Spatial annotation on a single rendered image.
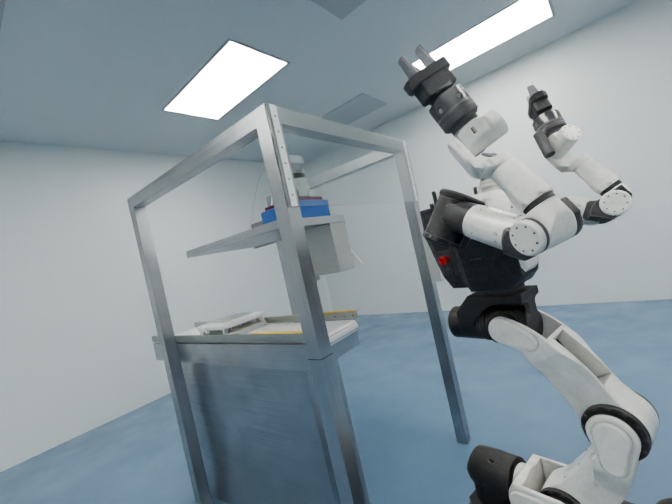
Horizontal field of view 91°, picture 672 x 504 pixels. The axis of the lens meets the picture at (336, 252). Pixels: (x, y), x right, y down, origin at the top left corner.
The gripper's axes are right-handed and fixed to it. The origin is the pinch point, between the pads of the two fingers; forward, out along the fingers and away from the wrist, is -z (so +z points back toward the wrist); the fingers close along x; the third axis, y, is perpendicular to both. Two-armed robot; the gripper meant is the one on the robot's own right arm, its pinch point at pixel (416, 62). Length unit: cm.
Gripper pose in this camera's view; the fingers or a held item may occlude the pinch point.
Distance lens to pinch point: 93.3
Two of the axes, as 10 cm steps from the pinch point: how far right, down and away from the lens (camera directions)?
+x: 8.0, -5.7, 1.6
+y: 0.9, -1.4, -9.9
